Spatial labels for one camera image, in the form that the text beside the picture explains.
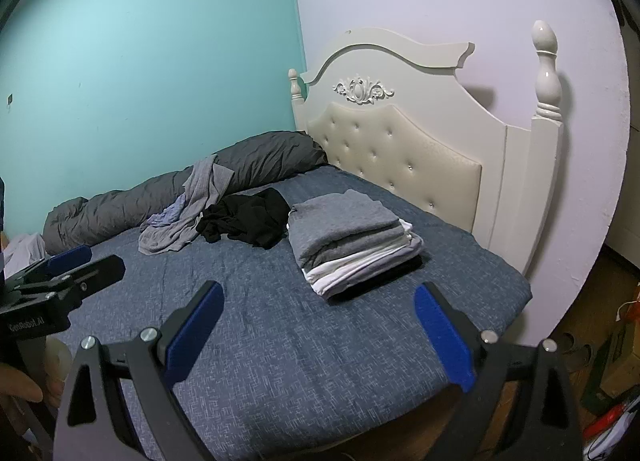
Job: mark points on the light grey sheet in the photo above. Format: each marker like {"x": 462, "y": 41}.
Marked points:
{"x": 25, "y": 246}

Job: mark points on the dark slippers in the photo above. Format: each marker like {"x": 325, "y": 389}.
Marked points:
{"x": 575, "y": 351}

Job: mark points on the red object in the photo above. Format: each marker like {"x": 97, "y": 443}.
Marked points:
{"x": 607, "y": 418}

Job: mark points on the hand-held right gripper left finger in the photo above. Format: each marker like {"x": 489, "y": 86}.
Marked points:
{"x": 192, "y": 331}

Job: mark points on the light grey knit garment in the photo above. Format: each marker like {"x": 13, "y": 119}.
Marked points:
{"x": 340, "y": 216}

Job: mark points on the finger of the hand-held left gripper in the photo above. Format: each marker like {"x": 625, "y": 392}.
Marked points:
{"x": 95, "y": 271}
{"x": 70, "y": 258}

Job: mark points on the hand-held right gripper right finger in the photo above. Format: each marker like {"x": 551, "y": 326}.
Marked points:
{"x": 445, "y": 341}

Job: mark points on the blue striped cloth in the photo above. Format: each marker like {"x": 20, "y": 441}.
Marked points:
{"x": 167, "y": 216}

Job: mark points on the green and brown cardboard box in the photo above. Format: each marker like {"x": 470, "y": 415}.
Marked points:
{"x": 617, "y": 366}

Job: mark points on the dark grey rolled duvet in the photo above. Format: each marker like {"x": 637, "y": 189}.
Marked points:
{"x": 200, "y": 176}

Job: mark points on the bed with blue sheet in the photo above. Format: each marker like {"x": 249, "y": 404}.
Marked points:
{"x": 275, "y": 341}

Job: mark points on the white garment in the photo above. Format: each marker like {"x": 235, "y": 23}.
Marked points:
{"x": 380, "y": 252}

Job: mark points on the black crumpled garment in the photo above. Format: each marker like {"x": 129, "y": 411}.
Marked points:
{"x": 250, "y": 223}

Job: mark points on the person's left hand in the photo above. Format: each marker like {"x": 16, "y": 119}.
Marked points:
{"x": 20, "y": 383}

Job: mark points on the cream tufted headboard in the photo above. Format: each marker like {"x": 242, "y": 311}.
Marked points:
{"x": 425, "y": 141}

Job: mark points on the grey ribbed garment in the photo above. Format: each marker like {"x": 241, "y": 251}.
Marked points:
{"x": 200, "y": 186}

